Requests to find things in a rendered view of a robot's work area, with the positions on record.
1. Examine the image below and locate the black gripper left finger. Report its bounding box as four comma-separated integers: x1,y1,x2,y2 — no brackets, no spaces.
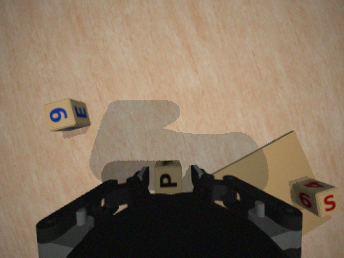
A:
36,166,158,258

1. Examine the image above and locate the tan square mat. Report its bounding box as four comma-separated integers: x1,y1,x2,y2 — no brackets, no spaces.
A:
212,131,331,236

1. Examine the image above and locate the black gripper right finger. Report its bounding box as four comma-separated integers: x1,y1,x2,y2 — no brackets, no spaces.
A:
186,165,303,258

